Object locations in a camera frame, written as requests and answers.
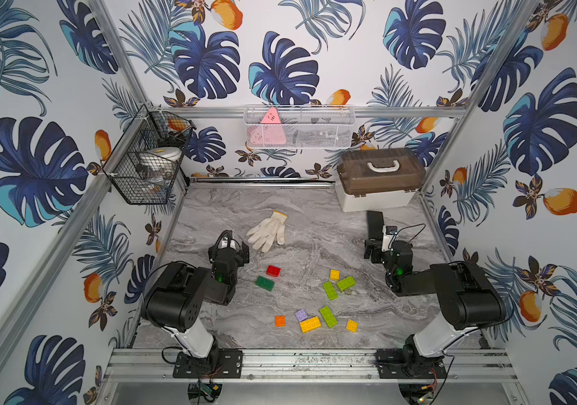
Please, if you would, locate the dark green lego brick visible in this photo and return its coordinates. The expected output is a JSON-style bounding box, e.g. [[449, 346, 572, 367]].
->
[[256, 276, 275, 292]]

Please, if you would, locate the lime green long lego brick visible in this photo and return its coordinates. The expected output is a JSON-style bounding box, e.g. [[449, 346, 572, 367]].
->
[[323, 281, 338, 300]]

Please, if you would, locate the lime green lego brick front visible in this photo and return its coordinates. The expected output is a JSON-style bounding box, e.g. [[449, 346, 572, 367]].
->
[[320, 306, 338, 328]]

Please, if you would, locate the yellow long lego brick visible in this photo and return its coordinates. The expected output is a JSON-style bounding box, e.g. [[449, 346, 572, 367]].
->
[[299, 317, 321, 333]]

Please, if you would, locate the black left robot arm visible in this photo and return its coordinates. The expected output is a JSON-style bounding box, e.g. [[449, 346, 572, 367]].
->
[[141, 231, 250, 374]]

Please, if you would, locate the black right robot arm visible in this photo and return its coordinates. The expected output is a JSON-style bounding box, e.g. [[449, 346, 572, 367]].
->
[[364, 222, 508, 376]]

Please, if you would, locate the red lego brick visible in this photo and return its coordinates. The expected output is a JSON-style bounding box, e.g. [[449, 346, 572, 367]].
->
[[266, 266, 281, 278]]

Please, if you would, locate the yellow small lego brick front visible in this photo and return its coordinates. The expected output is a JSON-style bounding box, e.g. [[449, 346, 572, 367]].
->
[[346, 319, 358, 333]]

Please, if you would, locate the orange small lego brick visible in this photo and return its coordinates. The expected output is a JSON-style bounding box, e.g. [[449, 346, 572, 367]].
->
[[275, 316, 286, 327]]

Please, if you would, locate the purple small lego brick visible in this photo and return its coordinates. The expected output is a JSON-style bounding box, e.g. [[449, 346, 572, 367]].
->
[[295, 309, 308, 322]]

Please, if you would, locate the white knit work glove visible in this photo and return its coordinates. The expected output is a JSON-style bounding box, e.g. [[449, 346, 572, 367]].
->
[[246, 211, 288, 253]]

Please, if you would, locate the black battery box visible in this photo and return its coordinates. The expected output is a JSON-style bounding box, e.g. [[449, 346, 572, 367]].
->
[[367, 211, 384, 241]]

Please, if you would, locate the brown lid tool box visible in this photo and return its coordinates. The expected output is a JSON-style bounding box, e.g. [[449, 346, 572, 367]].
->
[[335, 148, 426, 213]]

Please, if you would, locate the pink triangle object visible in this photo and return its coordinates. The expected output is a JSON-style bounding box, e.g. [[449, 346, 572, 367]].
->
[[247, 107, 288, 147]]

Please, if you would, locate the black wire basket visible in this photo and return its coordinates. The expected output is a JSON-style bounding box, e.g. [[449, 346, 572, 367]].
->
[[102, 106, 196, 206]]

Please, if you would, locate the clear wall shelf tray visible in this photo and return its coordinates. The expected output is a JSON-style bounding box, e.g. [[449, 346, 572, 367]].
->
[[243, 106, 356, 150]]

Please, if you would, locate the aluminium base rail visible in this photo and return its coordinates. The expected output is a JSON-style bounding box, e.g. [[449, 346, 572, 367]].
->
[[105, 349, 519, 384]]

